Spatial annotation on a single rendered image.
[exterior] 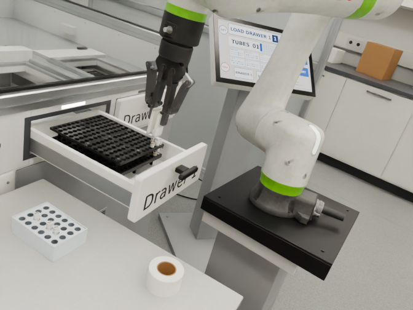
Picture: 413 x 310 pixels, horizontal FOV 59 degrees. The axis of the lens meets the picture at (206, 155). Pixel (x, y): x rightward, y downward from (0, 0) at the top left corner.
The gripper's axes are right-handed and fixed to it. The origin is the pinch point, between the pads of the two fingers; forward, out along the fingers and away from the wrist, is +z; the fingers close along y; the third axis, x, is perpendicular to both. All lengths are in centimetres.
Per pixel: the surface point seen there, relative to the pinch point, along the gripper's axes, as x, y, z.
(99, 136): -7.0, -10.8, 7.6
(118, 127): 2.1, -12.5, 7.9
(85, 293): -34.2, 15.7, 19.9
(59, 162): -18.0, -11.7, 12.3
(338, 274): 126, 68, 93
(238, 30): 81, -22, -18
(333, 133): 286, 18, 63
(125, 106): 13.9, -21.0, 7.3
